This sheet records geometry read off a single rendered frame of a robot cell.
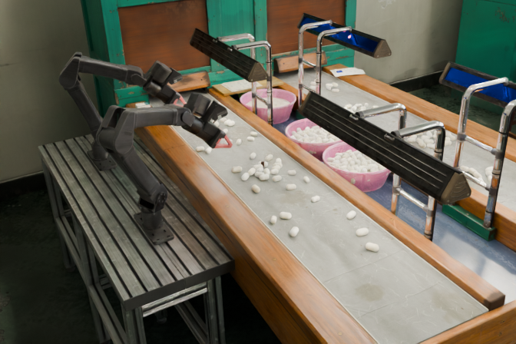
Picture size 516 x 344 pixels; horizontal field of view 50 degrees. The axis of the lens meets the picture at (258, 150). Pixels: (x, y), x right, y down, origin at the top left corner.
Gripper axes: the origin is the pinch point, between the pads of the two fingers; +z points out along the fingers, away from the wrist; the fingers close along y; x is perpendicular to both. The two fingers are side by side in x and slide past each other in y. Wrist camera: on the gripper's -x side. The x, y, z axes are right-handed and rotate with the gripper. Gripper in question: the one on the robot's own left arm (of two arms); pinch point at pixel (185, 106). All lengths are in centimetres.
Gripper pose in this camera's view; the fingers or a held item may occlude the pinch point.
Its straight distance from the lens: 234.6
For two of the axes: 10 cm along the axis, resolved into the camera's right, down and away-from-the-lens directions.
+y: -4.5, -3.7, 8.1
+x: -5.5, 8.3, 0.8
